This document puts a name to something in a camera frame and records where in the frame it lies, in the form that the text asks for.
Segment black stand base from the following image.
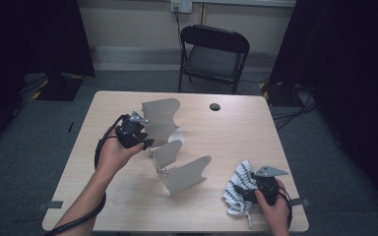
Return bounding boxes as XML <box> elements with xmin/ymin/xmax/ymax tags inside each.
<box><xmin>31</xmin><ymin>72</ymin><xmax>85</xmax><ymax>102</ymax></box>
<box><xmin>259</xmin><ymin>81</ymin><xmax>297</xmax><ymax>107</ymax></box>

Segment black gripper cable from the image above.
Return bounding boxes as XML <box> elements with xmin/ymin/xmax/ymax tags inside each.
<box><xmin>43</xmin><ymin>113</ymin><xmax>129</xmax><ymax>236</ymax></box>
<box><xmin>277</xmin><ymin>186</ymin><xmax>293</xmax><ymax>230</ymax></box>

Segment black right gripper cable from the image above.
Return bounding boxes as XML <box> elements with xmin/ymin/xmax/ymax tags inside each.
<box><xmin>277</xmin><ymin>186</ymin><xmax>293</xmax><ymax>230</ymax></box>

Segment black folding chair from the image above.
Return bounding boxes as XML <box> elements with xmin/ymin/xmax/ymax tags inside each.
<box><xmin>177</xmin><ymin>24</ymin><xmax>251</xmax><ymax>95</ymax></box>

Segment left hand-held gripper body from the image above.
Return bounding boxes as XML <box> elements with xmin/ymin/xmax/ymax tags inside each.
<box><xmin>116</xmin><ymin>110</ymin><xmax>150</xmax><ymax>148</ymax></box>

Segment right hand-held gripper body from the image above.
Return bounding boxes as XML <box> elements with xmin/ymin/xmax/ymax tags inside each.
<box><xmin>250</xmin><ymin>165</ymin><xmax>289</xmax><ymax>206</ymax></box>

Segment person's right hand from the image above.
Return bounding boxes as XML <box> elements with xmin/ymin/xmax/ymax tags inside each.
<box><xmin>255</xmin><ymin>179</ymin><xmax>291</xmax><ymax>236</ymax></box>

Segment grey expandable metal rack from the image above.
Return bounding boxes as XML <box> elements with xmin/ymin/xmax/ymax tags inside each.
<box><xmin>141</xmin><ymin>97</ymin><xmax>213</xmax><ymax>197</ymax></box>

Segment black wall socket cable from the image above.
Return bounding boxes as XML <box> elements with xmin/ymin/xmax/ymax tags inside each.
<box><xmin>173</xmin><ymin>5</ymin><xmax>184</xmax><ymax>50</ymax></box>

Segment black curtain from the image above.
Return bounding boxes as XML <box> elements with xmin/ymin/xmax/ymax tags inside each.
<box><xmin>0</xmin><ymin>0</ymin><xmax>96</xmax><ymax>155</ymax></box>
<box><xmin>269</xmin><ymin>0</ymin><xmax>378</xmax><ymax>210</ymax></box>

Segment white wall trunking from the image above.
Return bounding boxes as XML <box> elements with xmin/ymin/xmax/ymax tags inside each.
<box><xmin>191</xmin><ymin>0</ymin><xmax>297</xmax><ymax>8</ymax></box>

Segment white wall socket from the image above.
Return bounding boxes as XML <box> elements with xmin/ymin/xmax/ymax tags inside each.
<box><xmin>169</xmin><ymin>0</ymin><xmax>193</xmax><ymax>14</ymax></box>

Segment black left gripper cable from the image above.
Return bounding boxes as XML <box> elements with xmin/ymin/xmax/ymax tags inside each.
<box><xmin>43</xmin><ymin>113</ymin><xmax>129</xmax><ymax>236</ymax></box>

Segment person's left hand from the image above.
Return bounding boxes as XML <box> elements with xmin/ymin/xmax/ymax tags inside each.
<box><xmin>96</xmin><ymin>126</ymin><xmax>145</xmax><ymax>180</ymax></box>

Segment grey tape piece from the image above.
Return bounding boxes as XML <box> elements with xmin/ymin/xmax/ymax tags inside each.
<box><xmin>37</xmin><ymin>200</ymin><xmax>64</xmax><ymax>211</ymax></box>
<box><xmin>289</xmin><ymin>197</ymin><xmax>310</xmax><ymax>207</ymax></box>

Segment black floor cables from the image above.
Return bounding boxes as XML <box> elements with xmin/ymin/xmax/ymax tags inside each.
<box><xmin>270</xmin><ymin>83</ymin><xmax>319</xmax><ymax>132</ymax></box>

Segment white patterned knit cloth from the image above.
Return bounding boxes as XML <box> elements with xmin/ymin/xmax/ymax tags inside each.
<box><xmin>221</xmin><ymin>159</ymin><xmax>260</xmax><ymax>228</ymax></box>

